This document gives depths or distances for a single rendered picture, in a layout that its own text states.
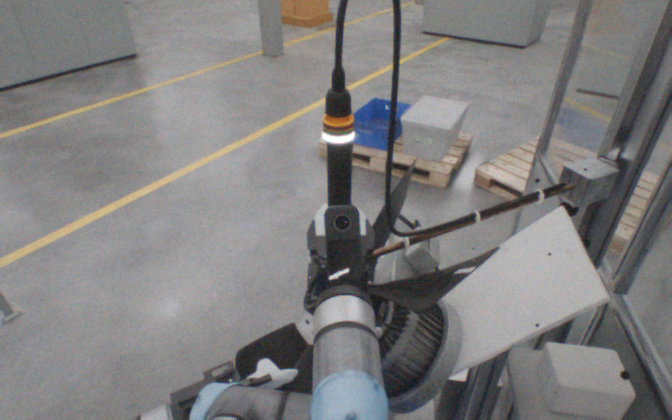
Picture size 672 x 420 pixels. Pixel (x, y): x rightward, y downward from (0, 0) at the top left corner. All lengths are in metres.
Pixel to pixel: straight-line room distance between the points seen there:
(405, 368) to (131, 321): 2.00
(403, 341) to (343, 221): 0.44
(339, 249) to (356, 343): 0.12
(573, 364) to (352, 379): 0.86
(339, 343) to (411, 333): 0.46
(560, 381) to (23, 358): 2.42
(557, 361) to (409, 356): 0.44
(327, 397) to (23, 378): 2.34
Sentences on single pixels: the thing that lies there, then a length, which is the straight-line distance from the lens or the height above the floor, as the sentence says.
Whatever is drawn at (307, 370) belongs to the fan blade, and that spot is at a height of 1.19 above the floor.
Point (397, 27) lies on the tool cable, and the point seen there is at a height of 1.76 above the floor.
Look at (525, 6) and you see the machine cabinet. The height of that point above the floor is 0.61.
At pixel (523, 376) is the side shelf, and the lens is 1.33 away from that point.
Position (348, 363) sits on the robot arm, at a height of 1.50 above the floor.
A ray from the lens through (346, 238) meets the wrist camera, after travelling 0.54.
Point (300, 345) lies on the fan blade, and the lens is 1.01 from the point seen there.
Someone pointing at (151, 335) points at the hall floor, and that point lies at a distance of 2.60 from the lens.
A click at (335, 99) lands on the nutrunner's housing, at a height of 1.68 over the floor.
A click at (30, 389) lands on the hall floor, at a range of 2.65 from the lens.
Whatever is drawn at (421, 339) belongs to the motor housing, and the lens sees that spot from 0.93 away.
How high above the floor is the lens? 1.89
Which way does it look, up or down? 34 degrees down
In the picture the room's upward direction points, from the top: straight up
